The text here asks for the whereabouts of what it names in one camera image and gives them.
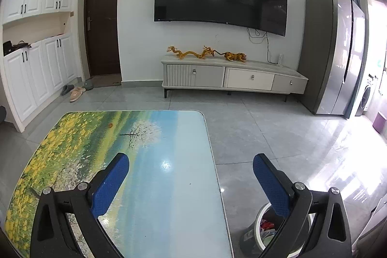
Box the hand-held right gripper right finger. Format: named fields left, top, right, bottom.
left=253, top=154, right=353, bottom=258

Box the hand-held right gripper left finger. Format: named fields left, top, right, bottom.
left=30, top=153, right=130, bottom=258

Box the red snack wrapper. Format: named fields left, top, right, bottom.
left=260, top=218, right=276, bottom=231

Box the large white tissue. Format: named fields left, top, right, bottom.
left=261, top=229, right=277, bottom=248

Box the grey waste bin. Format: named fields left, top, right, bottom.
left=240, top=202, right=314, bottom=258

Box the beige slipper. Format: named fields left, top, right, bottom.
left=69, top=87, right=87, bottom=102

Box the brown door mat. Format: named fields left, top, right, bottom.
left=89, top=74, right=122, bottom=88

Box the purple stool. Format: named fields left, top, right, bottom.
left=372, top=112, right=387, bottom=133

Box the white television stand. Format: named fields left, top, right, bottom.
left=160, top=53, right=309, bottom=103

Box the white lower cabinet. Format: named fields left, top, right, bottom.
left=0, top=32, right=80, bottom=133

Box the white washing machine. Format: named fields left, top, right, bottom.
left=355, top=73, right=379, bottom=117

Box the golden tiger figurine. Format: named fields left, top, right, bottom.
left=223, top=52, right=248, bottom=63

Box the grey refrigerator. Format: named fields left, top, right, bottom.
left=298, top=0, right=366, bottom=120

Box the short golden dragon figurine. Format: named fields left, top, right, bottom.
left=198, top=45, right=223, bottom=60

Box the long golden dragon figurine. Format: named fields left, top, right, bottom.
left=165, top=45, right=203, bottom=60

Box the dark brown door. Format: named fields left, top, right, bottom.
left=84, top=0, right=122, bottom=77

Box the black television cable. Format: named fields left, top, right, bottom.
left=246, top=27, right=280, bottom=65

